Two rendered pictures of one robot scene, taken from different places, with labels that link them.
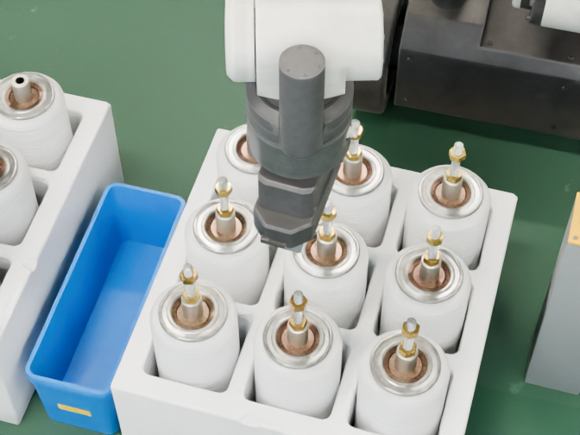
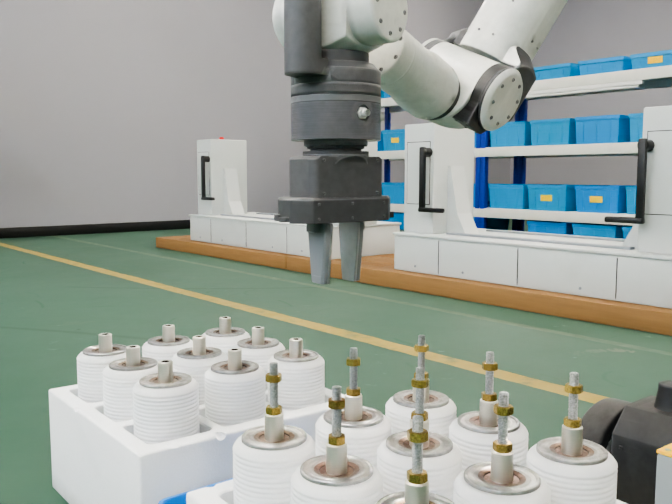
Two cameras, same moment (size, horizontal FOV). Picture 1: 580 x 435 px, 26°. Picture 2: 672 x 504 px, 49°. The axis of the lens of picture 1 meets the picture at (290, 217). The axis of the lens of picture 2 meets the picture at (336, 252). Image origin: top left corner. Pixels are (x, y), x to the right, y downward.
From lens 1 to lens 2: 0.97 m
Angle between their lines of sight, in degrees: 56
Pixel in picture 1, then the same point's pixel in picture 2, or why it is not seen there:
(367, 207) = (485, 447)
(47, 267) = not seen: hidden behind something
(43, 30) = not seen: hidden behind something
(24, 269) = (212, 434)
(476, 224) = (585, 477)
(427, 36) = (640, 426)
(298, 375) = (311, 487)
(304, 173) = (311, 130)
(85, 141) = (323, 407)
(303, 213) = (310, 189)
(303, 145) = (292, 53)
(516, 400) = not seen: outside the picture
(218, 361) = (269, 487)
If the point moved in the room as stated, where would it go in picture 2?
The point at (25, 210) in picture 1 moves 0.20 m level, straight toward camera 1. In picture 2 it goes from (244, 406) to (180, 454)
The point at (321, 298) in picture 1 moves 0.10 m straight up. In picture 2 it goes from (392, 479) to (393, 389)
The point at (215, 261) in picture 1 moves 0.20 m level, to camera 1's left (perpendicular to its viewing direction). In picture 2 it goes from (325, 428) to (209, 399)
